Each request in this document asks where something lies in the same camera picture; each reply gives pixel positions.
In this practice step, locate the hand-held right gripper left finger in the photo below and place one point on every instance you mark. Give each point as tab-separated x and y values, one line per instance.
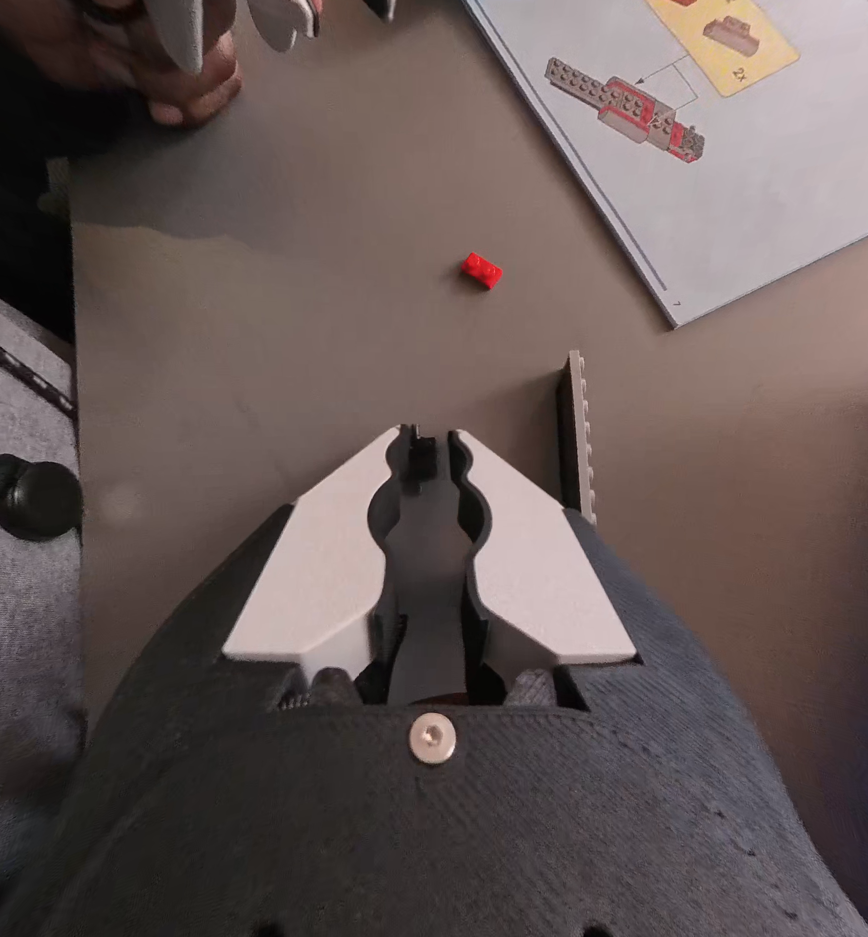
309	578

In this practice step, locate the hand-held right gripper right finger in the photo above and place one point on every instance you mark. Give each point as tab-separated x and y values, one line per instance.
551	585

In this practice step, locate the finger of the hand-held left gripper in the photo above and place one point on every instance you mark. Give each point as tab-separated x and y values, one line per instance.
284	22
181	29

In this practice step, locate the long dark grey brick plate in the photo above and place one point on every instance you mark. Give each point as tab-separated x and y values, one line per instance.
571	439

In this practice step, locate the small black toy brick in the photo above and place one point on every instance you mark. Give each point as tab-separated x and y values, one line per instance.
419	457

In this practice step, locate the small red toy brick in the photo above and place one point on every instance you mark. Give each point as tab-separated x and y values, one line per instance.
481	271

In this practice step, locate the grey desk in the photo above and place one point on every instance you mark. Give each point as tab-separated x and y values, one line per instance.
295	293

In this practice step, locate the person's left hand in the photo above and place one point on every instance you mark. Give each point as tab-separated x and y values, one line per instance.
97	55

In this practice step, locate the person's black jacket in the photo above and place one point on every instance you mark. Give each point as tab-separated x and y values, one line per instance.
9	241

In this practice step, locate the person's grey sweatshirt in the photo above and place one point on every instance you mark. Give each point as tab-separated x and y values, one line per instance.
16	622

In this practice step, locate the brick instruction booklet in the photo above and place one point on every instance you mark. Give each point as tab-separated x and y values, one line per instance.
770	205

